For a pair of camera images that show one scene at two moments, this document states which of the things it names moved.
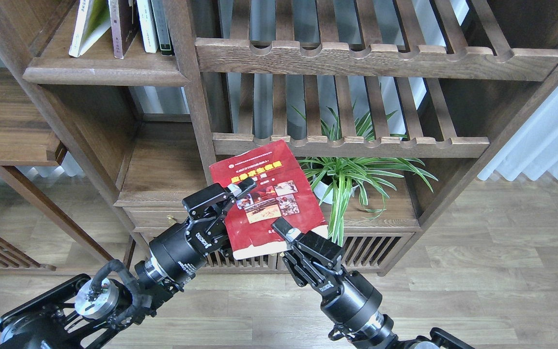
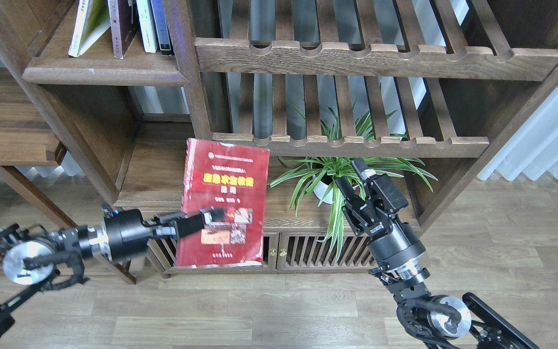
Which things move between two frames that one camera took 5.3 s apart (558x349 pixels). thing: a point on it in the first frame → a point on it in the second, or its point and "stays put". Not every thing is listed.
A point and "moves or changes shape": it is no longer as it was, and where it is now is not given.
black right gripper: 350,300 → 397,251
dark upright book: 162,27 stays put
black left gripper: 177,254 → 126,234
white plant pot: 320,188 stays put
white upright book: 148,25 stays put
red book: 281,191 moves or changes shape
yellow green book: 93,20 stays put
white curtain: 554,138 stays put
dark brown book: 124,25 stays put
